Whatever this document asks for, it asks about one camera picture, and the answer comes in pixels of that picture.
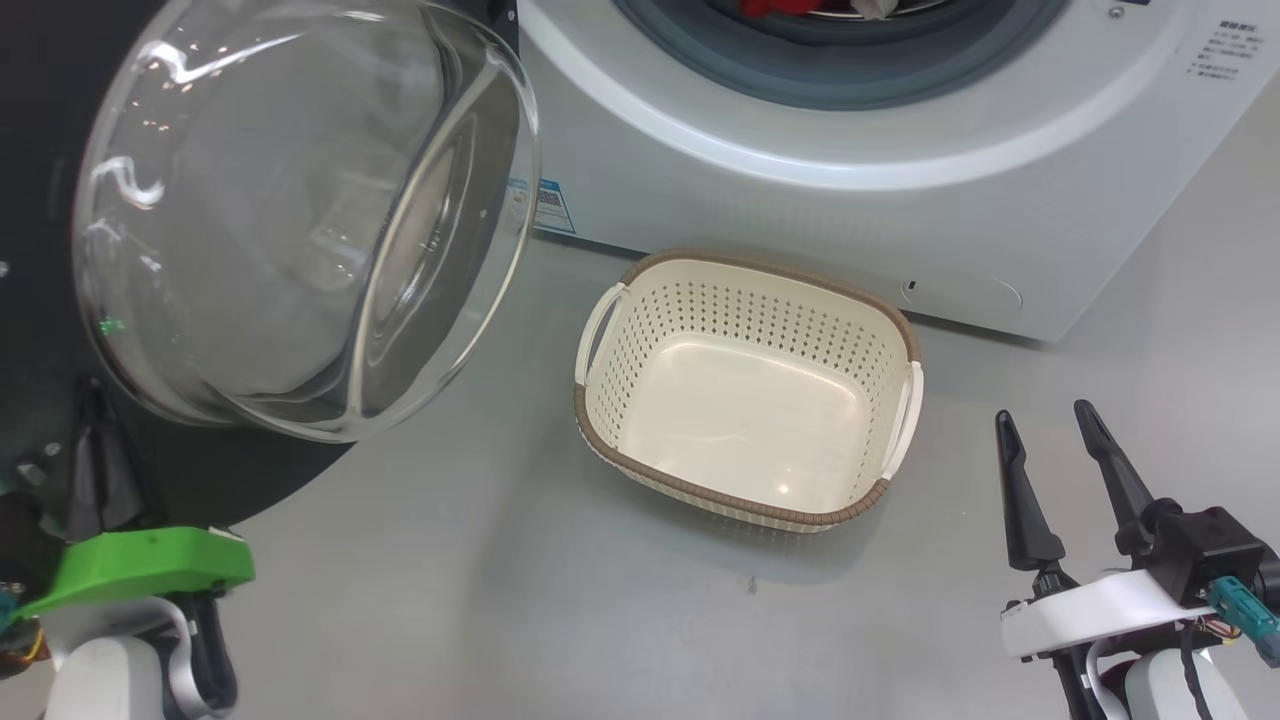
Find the twisted black right arm cable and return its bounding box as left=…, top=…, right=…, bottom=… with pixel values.
left=1178, top=620, right=1216, bottom=720

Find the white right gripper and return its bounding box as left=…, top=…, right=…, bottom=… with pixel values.
left=994, top=399, right=1246, bottom=663

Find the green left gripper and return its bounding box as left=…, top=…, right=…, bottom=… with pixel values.
left=15, top=378, right=256, bottom=622

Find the round white filter cover flap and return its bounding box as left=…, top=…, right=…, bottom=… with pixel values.
left=900, top=270, right=1023, bottom=313

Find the washing machine drum opening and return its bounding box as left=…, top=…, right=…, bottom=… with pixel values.
left=810, top=0, right=956, bottom=19

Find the blue white energy label sticker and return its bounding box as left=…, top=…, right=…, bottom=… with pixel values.
left=505, top=178, right=576, bottom=238

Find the white front-load washing machine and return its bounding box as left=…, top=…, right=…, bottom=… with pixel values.
left=515, top=0, right=1280, bottom=344

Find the cream perforated laundry basket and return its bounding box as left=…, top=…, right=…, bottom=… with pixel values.
left=573, top=249, right=925, bottom=534

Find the round glass washing machine door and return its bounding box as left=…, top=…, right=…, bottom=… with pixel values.
left=0, top=0, right=543, bottom=531

